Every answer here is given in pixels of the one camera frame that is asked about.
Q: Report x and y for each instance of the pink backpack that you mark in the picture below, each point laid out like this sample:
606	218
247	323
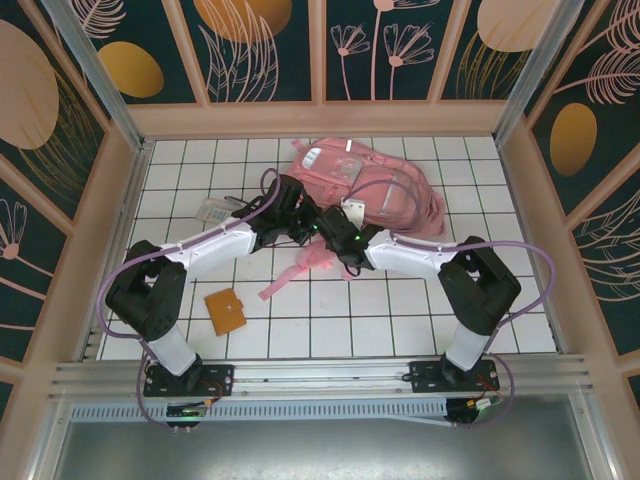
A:
390	190

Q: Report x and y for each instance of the clear plastic pencil case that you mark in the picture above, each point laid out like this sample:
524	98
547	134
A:
212	212

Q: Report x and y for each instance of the tan leather wallet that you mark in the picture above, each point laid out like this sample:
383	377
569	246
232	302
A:
225	312

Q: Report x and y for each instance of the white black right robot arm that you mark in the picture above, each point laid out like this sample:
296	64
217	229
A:
410	252

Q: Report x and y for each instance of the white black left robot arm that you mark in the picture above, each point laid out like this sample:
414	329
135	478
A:
215	245

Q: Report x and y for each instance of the aluminium mounting rail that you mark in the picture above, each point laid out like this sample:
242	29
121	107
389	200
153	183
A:
320	375

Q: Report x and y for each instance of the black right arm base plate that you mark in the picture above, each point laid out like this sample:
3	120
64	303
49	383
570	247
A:
425	377

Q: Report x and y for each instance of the aluminium side rail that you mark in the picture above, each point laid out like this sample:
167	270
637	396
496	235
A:
116	250

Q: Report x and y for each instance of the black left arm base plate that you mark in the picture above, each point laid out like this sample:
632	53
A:
222	382

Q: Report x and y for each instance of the aluminium frame post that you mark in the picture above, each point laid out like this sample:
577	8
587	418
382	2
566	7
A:
537	75
104	85

